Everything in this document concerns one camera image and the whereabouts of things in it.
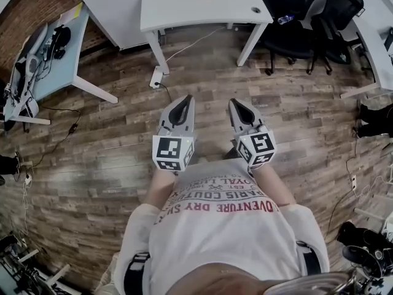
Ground person's white printed t-shirt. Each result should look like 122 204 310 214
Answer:
114 159 330 295

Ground person's left forearm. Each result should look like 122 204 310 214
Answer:
145 170 178 215

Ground white cable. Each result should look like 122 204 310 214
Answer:
165 26 227 63

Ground black headset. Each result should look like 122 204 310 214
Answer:
45 24 72 60

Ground black cable with adapter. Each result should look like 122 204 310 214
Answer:
18 105 82 168

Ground black power cable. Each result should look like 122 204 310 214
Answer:
155 82 173 104

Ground white desk with grommet hole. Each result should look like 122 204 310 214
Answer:
140 0 274 76

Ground plain white desk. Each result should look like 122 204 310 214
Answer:
68 0 155 52

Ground curved white desk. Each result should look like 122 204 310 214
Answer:
324 0 393 100

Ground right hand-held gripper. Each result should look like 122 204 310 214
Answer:
228 98 278 169

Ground light blue table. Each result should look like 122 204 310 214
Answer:
2 1 119 126

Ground white round device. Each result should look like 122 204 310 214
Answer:
25 55 41 74

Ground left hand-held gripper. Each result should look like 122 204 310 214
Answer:
152 95 197 173

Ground black shoes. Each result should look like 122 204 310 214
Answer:
357 102 393 138

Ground black camera equipment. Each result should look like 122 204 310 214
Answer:
335 221 393 280

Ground black office chair with bag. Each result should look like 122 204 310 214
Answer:
309 0 367 76

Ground person's right forearm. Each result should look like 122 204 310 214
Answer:
247 163 297 209

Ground black shoulder strap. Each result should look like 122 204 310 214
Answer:
295 240 322 277
123 251 152 295

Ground white metal rack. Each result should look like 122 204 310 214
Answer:
0 231 72 295

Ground black mesh office chair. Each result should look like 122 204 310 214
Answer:
263 0 326 76

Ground yellow paper sheet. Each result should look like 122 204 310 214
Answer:
59 1 84 22

